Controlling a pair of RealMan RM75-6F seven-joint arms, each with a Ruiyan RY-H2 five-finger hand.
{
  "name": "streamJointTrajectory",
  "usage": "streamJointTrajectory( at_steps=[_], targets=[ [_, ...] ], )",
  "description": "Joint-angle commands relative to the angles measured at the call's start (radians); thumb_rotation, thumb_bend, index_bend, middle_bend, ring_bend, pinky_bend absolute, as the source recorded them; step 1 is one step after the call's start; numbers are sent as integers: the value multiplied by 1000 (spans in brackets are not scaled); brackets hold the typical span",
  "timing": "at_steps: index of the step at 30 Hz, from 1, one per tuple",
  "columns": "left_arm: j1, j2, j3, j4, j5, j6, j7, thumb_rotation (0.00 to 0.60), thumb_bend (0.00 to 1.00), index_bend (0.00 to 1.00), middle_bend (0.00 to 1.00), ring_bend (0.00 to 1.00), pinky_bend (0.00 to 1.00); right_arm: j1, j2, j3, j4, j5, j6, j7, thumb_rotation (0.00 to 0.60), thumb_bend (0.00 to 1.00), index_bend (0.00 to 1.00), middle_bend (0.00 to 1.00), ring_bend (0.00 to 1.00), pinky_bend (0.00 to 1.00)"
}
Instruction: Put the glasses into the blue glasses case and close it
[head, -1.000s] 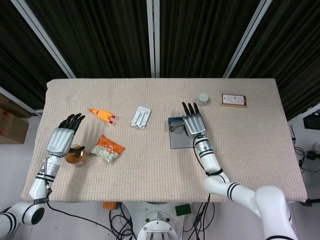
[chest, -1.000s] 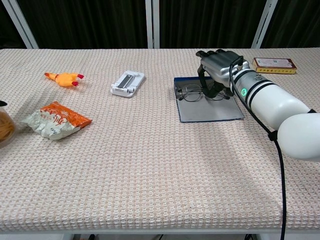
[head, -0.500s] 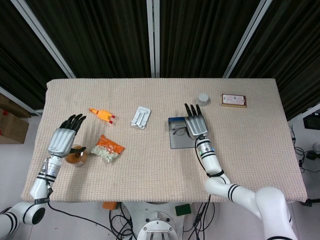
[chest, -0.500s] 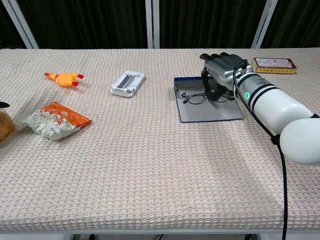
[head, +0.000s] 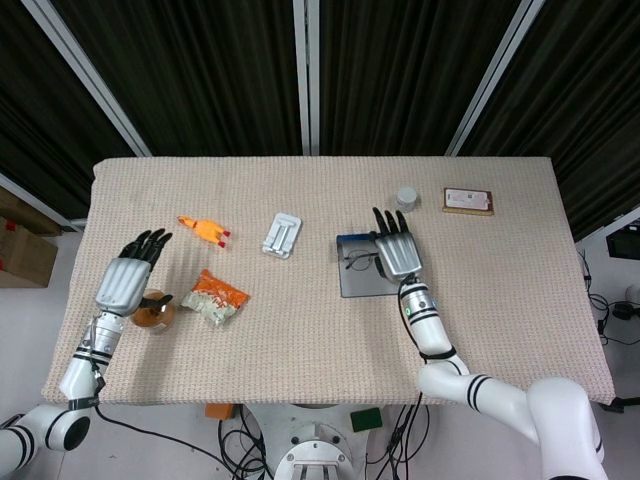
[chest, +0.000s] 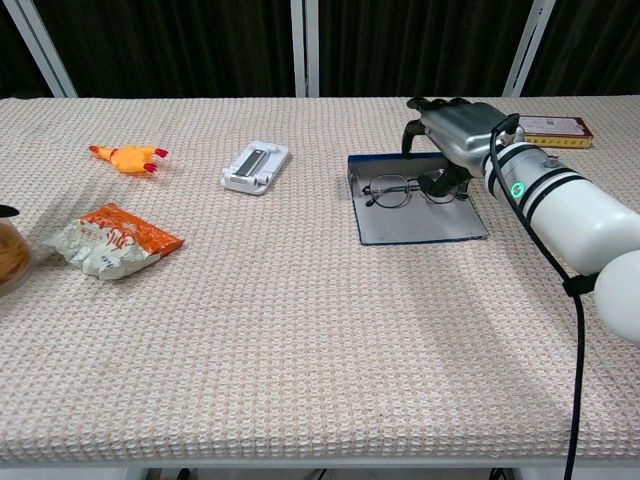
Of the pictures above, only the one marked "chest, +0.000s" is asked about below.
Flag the slanted white frame post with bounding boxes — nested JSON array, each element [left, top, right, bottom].
[[2, 0, 79, 99], [502, 0, 556, 98]]

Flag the beige waffle tablecloth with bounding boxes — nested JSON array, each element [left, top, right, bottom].
[[0, 95, 640, 461]]

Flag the flat red packet box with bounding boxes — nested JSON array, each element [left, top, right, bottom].
[[519, 115, 595, 150]]

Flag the thin-framed eyeglasses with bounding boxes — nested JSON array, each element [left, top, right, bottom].
[[360, 172, 461, 210]]

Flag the orange white snack bag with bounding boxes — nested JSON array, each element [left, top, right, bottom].
[[40, 202, 186, 281]]

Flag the clear jar with orange contents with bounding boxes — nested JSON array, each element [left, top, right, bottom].
[[0, 215, 34, 299]]

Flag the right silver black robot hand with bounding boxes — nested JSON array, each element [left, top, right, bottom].
[[401, 97, 526, 197]]

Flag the upright white frame post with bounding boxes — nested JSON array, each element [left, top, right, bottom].
[[291, 0, 321, 98]]

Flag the yellow rubber chicken toy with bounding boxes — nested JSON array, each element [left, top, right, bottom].
[[88, 143, 170, 176]]

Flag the black curtain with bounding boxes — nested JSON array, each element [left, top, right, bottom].
[[0, 0, 640, 99]]

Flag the white phone stand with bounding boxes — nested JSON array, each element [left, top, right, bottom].
[[221, 141, 291, 196]]

